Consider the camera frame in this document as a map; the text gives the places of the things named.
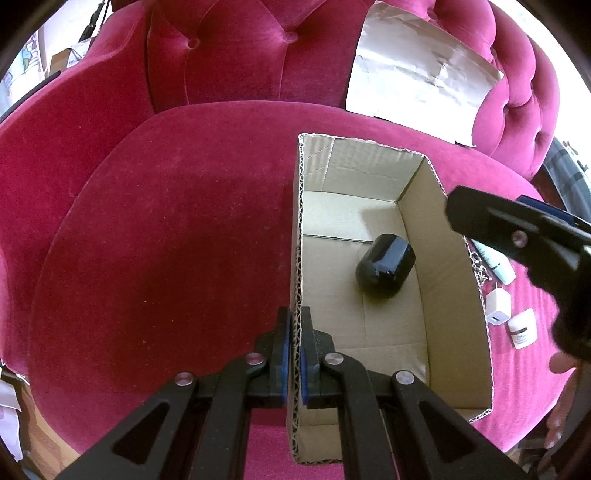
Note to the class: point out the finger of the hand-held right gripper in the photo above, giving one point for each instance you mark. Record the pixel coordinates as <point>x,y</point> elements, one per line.
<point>503,221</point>
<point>545,208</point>

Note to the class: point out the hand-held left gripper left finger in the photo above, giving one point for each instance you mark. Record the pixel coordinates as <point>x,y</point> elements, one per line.
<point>280,369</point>

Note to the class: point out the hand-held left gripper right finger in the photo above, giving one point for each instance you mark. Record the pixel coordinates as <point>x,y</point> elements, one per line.
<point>308,369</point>

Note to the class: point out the pale blue cosmetic tube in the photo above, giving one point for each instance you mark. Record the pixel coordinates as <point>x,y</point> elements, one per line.
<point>498,267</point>

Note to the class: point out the small white cream jar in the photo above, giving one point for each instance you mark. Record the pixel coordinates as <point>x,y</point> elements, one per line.
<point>522,330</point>

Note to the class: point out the white charger adapter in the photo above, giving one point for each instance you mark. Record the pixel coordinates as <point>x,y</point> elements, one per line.
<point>498,307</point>

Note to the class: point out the cardboard box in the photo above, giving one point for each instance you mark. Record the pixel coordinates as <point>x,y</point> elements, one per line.
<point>369,221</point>

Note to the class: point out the person's right hand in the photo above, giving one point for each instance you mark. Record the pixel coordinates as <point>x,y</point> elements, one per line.
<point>561,363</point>

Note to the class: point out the dark striped cloth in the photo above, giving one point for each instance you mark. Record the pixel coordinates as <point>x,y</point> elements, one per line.
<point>570,170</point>

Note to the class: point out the black rounded jar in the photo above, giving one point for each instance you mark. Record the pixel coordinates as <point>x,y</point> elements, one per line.
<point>385,265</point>

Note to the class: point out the pink tufted velvet sofa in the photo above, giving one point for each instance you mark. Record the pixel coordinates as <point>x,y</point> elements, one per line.
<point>161,230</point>

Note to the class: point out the pale cloth pile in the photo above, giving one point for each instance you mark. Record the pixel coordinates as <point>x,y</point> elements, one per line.
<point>11,406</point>

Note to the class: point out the black flat panel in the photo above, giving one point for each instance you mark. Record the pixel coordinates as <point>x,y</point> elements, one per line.
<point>41,84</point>

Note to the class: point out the small brown cardboard carton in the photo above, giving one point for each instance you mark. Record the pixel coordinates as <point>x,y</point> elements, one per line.
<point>69,55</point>

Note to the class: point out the black upright device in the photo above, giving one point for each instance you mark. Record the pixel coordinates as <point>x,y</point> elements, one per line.
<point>92,18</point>

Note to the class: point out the cartoon cat printed curtain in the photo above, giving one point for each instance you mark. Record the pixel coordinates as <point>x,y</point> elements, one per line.
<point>27,53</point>

